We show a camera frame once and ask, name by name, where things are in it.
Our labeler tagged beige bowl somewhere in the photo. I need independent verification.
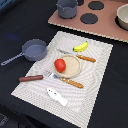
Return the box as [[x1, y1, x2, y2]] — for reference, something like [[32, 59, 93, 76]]
[[117, 4, 128, 30]]

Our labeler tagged brown toy sausage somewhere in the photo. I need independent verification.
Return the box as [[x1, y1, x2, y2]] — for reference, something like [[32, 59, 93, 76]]
[[19, 75, 43, 82]]

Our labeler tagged grey toy pot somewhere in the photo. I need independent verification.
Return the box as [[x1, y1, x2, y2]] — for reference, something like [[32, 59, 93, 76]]
[[56, 0, 78, 19]]

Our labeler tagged fork with orange handle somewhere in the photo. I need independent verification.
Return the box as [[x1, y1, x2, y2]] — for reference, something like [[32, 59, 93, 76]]
[[43, 71, 84, 88]]

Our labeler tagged grey frying pan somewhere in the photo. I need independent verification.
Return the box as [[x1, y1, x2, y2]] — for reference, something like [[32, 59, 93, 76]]
[[1, 39, 47, 66]]

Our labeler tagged knife with orange handle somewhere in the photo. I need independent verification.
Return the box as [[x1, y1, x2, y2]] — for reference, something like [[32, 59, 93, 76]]
[[57, 49, 96, 63]]

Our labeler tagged red toy tomato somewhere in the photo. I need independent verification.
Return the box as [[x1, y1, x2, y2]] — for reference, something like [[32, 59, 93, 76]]
[[54, 58, 66, 72]]

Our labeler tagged tan round plate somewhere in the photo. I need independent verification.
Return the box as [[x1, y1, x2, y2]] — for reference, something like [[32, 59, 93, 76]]
[[57, 55, 81, 78]]

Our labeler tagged beige woven placemat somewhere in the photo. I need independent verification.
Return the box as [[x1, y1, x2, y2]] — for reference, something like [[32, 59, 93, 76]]
[[12, 31, 112, 128]]

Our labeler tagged yellow toy banana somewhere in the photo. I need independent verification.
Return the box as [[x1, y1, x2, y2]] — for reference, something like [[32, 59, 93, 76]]
[[73, 42, 88, 52]]

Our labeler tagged white toy fish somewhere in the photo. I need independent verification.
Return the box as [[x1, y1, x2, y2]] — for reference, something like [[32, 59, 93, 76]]
[[47, 88, 68, 106]]

